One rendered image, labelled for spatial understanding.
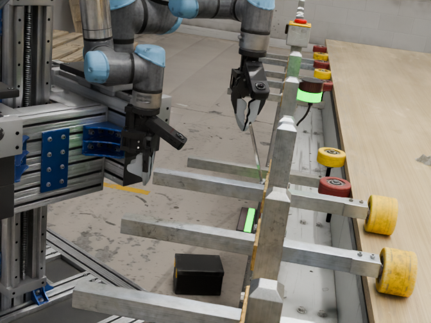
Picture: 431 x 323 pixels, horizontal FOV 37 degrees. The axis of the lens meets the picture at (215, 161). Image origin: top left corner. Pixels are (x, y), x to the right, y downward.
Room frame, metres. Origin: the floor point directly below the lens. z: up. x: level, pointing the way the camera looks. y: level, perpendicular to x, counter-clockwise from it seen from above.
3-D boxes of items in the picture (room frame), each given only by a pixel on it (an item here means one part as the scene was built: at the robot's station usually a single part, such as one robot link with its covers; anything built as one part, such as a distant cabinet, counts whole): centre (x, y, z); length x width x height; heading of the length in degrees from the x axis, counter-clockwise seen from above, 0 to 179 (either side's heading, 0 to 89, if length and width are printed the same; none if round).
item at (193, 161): (1.77, -0.13, 0.81); 0.44 x 0.03 x 0.04; 85
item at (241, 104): (1.61, -0.04, 1.03); 0.06 x 0.03 x 0.09; 14
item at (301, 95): (1.55, -0.21, 1.11); 0.06 x 0.06 x 0.02
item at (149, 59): (1.55, 0.19, 1.13); 0.09 x 0.08 x 0.11; 113
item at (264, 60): (3.51, -0.30, 0.82); 0.44 x 0.03 x 0.04; 85
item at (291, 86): (1.56, -0.16, 0.91); 0.04 x 0.04 x 0.48; 85
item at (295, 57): (1.81, -0.19, 0.93); 0.04 x 0.04 x 0.48; 85
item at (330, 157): (1.75, -0.33, 0.85); 0.08 x 0.08 x 0.11
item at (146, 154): (1.53, 0.18, 0.91); 0.05 x 0.02 x 0.09; 175
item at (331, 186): (1.50, -0.31, 0.85); 0.08 x 0.08 x 0.11
